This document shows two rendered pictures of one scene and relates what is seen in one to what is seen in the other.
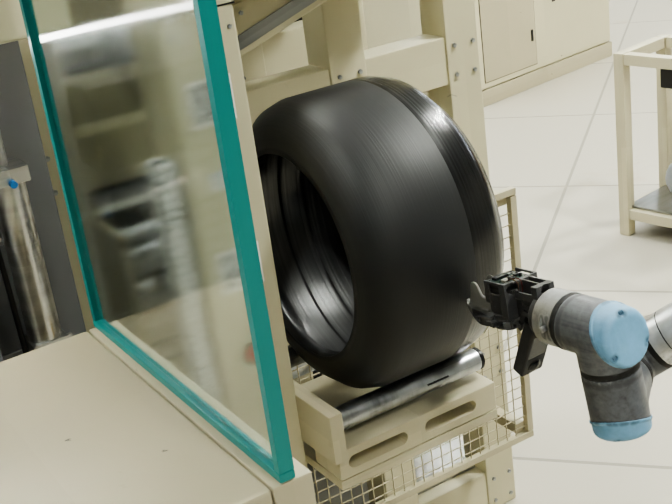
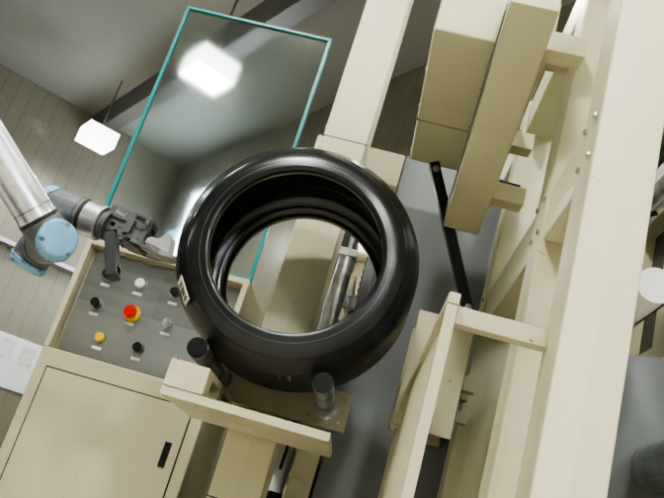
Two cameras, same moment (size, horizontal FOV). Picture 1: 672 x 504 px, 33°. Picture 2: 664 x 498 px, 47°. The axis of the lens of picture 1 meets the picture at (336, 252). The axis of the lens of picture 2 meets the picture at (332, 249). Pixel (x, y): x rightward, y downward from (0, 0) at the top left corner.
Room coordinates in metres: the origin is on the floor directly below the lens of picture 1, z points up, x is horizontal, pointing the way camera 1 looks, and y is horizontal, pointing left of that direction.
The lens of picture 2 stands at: (3.10, -1.45, 0.62)
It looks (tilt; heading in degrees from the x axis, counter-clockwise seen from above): 19 degrees up; 126
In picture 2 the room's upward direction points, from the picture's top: 17 degrees clockwise
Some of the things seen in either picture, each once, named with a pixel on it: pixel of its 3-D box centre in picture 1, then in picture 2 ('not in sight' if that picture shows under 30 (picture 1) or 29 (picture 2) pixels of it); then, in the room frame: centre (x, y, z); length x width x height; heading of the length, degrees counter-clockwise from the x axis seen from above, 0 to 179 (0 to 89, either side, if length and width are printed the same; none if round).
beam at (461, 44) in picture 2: not in sight; (474, 90); (2.32, 0.02, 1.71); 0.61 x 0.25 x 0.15; 120
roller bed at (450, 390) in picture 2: not in sight; (430, 379); (2.22, 0.36, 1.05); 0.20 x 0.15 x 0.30; 120
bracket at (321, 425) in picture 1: (283, 398); (273, 393); (1.91, 0.14, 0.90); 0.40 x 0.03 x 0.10; 30
